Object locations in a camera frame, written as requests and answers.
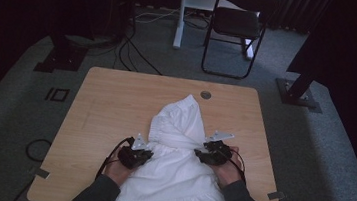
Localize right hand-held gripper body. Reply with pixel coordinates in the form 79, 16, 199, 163
202, 129, 236, 168

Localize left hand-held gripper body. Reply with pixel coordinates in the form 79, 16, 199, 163
115, 131, 152, 173

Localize white garment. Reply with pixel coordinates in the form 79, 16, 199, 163
110, 87, 245, 201

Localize person's left hand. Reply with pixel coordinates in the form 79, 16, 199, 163
101, 154, 136, 189

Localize person's right hand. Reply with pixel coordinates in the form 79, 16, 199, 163
207, 143, 246, 193

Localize grey table grommet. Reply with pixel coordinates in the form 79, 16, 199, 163
199, 90, 213, 101

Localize grey tape strip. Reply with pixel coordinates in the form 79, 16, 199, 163
266, 189, 286, 201
35, 167, 52, 180

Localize black slanted stand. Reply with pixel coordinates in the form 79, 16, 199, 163
272, 69, 327, 115

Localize black stand base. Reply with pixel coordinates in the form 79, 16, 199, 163
33, 29, 91, 78

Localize black folding chair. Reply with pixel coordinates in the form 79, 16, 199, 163
199, 0, 282, 84

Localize dark curtain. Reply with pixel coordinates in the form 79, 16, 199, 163
267, 0, 332, 37

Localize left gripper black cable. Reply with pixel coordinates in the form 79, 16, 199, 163
94, 132, 136, 185

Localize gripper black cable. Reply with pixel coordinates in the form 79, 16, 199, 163
94, 132, 136, 185
221, 148, 251, 186

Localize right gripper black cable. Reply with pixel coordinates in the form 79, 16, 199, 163
221, 148, 251, 186

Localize black floor cables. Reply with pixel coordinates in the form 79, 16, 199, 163
111, 23, 168, 77

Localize black cable loop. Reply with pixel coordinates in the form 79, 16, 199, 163
23, 137, 54, 164

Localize white desk frame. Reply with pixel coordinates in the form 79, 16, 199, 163
171, 0, 261, 61

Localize white floor cable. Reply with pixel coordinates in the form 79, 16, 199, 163
133, 4, 181, 28

